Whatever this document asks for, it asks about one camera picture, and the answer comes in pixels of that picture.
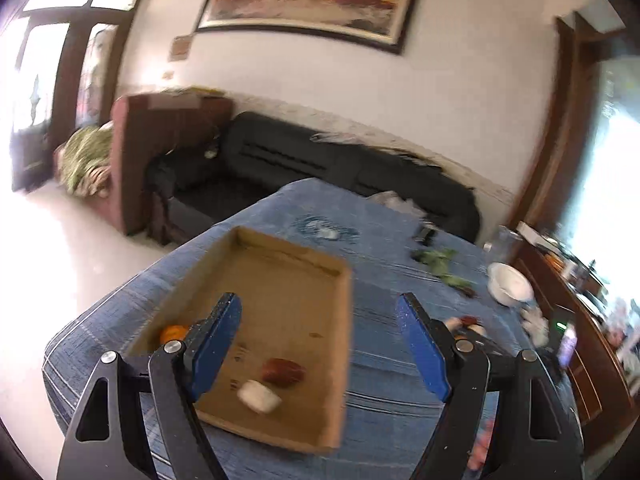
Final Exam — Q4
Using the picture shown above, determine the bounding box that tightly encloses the wooden side cabinet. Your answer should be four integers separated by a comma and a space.
506, 221, 640, 456

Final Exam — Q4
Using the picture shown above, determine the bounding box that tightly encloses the shallow cardboard box tray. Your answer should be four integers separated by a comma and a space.
126, 226, 352, 454

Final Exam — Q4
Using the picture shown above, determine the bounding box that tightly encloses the wooden glass door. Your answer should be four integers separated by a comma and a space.
1, 0, 141, 192

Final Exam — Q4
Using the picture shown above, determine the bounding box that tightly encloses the black small cup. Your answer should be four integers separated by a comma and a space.
416, 226, 437, 246

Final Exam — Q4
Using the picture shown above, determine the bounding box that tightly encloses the orange tangerine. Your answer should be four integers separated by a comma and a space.
158, 324, 190, 346

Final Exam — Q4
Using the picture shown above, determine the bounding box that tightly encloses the white glove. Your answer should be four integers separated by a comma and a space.
520, 306, 549, 348

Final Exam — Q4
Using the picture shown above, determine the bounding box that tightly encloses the brown armchair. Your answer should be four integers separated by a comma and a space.
108, 92, 234, 235

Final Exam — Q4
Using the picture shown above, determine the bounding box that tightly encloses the clear glass jar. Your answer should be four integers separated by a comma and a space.
483, 226, 523, 266

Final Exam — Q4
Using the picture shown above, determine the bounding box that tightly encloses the dark red jujube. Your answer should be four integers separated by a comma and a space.
260, 358, 306, 388
460, 315, 480, 327

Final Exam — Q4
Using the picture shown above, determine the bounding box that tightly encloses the green patterned blanket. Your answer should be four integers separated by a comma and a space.
55, 122, 113, 198

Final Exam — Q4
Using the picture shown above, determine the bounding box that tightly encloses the green leafy vegetable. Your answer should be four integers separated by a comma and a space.
411, 248, 475, 298

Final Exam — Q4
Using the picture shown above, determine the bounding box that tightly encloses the blue plaid tablecloth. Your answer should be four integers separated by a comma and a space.
41, 176, 586, 480

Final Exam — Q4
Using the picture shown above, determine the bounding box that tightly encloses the white garlic chunk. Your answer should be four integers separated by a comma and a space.
238, 380, 282, 415
444, 318, 463, 333

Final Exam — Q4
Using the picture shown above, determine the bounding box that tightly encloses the black leather sofa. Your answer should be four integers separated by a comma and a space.
145, 112, 480, 245

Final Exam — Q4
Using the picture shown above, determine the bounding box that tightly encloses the white bowl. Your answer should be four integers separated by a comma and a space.
487, 262, 534, 308

